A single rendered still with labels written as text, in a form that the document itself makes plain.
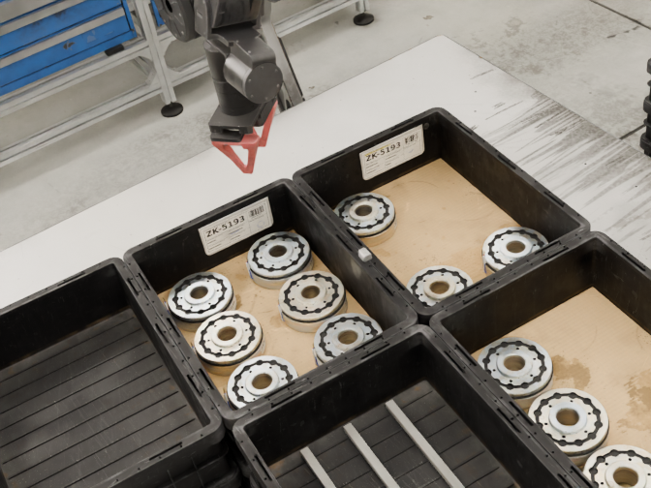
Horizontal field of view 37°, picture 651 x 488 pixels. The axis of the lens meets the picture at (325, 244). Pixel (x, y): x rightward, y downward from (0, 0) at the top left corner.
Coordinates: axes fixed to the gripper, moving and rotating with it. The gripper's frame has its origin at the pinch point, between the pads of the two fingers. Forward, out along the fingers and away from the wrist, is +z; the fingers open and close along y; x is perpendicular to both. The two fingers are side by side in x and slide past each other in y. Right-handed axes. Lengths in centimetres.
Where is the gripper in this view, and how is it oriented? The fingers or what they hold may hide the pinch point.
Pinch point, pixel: (253, 155)
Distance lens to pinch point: 144.8
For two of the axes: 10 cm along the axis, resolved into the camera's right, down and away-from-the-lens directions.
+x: -9.5, -0.7, 3.0
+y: 2.6, -6.8, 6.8
